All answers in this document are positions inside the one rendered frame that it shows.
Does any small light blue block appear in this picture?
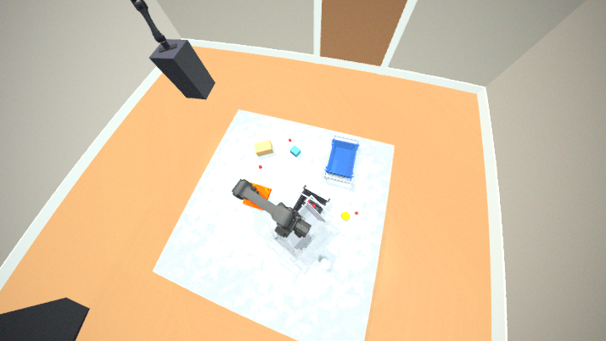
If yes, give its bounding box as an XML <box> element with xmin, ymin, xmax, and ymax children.
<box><xmin>290</xmin><ymin>145</ymin><xmax>301</xmax><ymax>157</ymax></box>

